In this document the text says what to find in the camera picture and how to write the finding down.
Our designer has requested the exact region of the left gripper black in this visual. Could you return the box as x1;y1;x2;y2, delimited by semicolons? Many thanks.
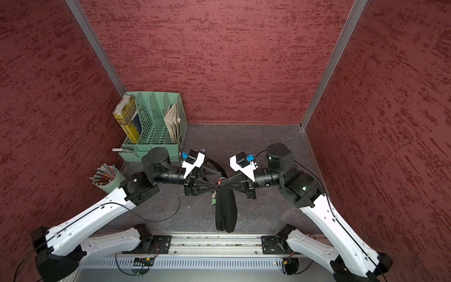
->
153;159;220;195

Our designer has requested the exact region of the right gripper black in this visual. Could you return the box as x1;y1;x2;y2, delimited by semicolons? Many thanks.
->
222;165;284;198

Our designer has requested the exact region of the yellow blue doll decoration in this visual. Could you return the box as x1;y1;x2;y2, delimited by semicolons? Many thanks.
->
211;190;217;205

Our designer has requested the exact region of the black corduroy bag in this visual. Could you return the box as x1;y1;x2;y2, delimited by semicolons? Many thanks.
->
204;158;238;233

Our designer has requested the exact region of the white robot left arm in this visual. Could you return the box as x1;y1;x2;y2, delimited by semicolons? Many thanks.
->
32;147;226;282

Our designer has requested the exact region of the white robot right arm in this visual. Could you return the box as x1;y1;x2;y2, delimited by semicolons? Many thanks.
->
218;143;393;282

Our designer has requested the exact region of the papers and brown folder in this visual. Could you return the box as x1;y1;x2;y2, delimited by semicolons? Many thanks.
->
164;103;181;144

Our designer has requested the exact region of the green plastic file organizer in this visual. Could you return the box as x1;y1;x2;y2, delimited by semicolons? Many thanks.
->
118;91;187;163

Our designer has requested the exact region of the green pencil cup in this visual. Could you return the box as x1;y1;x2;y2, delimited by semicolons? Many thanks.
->
95;168;126;194

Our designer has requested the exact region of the white ruler stick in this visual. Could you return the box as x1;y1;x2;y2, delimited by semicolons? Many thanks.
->
112;148;133;153

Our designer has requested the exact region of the pencils bundle in cup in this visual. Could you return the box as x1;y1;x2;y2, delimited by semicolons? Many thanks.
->
90;163;117;186

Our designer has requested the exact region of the yellow book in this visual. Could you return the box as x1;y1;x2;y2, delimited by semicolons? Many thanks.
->
113;95;142;144

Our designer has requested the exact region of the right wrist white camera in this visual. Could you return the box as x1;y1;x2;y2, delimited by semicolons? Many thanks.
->
230;152;258;182

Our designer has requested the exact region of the wrist white camera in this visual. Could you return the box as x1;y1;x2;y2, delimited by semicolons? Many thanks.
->
230;152;258;182
182;150;205;179

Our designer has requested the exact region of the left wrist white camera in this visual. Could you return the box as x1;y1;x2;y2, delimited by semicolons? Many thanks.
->
182;150;205;179

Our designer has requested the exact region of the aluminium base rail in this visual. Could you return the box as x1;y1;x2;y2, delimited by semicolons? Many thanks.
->
116;232;332;257

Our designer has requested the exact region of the white perforated cable tray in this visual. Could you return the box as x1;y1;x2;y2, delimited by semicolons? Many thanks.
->
80;257;283;271

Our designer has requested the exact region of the aluminium corner post right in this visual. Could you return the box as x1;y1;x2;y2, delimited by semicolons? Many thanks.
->
300;0;368;131

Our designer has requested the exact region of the aluminium corner post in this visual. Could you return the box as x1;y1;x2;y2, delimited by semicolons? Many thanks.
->
300;0;368;131
65;0;126;97

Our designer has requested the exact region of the aluminium corner post left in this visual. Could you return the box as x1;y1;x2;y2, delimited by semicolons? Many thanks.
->
65;0;126;97

